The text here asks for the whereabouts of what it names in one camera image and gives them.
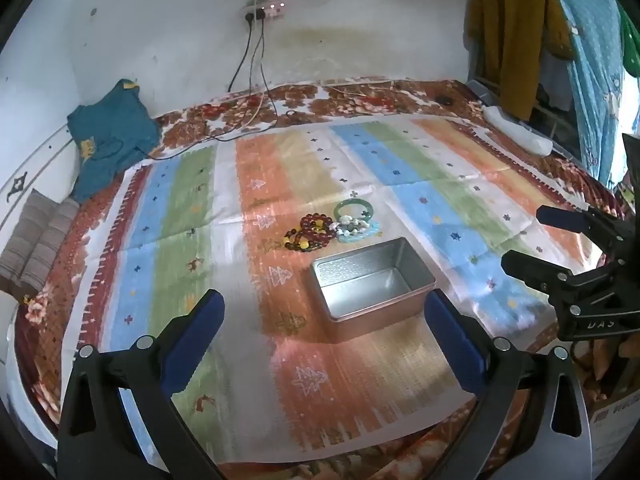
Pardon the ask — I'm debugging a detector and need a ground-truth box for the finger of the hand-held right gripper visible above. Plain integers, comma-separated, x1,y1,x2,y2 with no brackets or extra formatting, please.
536,205,637,267
501,249,622,307

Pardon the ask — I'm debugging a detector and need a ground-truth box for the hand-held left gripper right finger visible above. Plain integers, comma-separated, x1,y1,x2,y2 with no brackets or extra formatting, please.
424,289,593,480

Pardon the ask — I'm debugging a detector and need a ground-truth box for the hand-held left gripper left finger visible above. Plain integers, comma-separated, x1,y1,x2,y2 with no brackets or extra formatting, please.
57,289,226,480

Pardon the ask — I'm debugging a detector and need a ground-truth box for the silver metal tin box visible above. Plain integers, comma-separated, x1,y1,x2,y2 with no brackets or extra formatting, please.
310,236,437,343

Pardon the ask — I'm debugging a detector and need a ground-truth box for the multicolour glass bead bracelet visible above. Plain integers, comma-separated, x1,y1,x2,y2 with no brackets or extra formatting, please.
283,229,321,254

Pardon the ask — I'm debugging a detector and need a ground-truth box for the green jade bangle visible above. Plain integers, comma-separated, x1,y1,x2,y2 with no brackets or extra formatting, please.
333,199,375,224

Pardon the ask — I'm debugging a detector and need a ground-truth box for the white rolled bag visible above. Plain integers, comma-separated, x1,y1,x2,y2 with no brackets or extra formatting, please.
482,105,554,156

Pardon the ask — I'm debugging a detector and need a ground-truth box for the cardboard box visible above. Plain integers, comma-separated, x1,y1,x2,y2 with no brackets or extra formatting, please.
590,389,640,480

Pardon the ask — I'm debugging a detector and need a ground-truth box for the light blue printed cloth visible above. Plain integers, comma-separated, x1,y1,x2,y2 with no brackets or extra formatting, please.
545,0,627,191

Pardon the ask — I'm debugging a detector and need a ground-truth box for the striped grey cushion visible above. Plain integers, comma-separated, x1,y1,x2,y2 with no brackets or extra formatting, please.
0,189,81,293

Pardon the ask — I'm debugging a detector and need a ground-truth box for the green hanging item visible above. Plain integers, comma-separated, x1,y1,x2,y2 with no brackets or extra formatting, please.
619,5,640,79

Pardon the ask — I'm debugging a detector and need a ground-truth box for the mustard yellow garment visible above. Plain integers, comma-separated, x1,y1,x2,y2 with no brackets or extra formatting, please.
467,0,574,121

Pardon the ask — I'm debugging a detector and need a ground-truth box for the colourful striped mat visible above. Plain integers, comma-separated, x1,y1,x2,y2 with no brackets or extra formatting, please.
55,117,608,466

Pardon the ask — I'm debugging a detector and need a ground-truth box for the teal shirt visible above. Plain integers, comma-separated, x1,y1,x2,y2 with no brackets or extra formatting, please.
66,78,162,205

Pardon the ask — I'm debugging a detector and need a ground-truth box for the white power strip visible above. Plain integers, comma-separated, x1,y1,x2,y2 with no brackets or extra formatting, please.
242,0,287,20

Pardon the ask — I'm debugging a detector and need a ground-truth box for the light blue bracelet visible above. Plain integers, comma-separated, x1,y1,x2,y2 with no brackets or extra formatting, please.
336,222,382,245

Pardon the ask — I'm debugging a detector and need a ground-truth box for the white and green bead bracelet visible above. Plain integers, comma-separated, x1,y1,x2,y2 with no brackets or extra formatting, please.
336,215,374,237

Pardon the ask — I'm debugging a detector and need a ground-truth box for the dark red bead bracelet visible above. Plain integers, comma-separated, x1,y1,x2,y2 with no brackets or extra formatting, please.
299,213,335,247

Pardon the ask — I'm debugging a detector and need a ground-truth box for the black cable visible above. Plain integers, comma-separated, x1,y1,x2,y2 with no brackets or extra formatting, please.
100,17,281,161
227,17,254,93

